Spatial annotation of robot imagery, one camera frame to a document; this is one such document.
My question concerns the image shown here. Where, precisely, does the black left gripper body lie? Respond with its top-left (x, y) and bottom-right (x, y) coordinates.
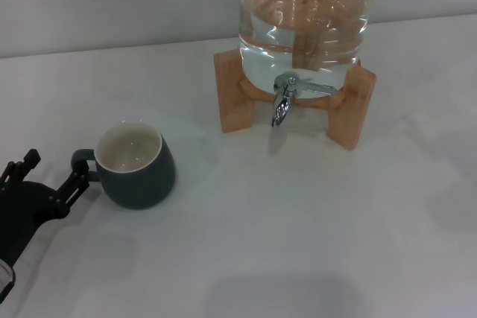
top-left (0, 182), bottom-right (70, 271)

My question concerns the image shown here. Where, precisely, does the black ceramic cup white inside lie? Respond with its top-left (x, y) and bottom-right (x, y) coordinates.
top-left (70, 119), bottom-right (177, 211)

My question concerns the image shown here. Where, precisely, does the chrome faucet with lever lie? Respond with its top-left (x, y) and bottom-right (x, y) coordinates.
top-left (271, 71), bottom-right (338, 128)

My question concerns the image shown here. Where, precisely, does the wooden dispenser stand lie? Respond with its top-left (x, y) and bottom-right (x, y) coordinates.
top-left (213, 48), bottom-right (377, 152)

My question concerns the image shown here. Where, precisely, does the glass water dispenser jar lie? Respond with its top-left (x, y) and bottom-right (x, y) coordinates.
top-left (237, 0), bottom-right (370, 100)

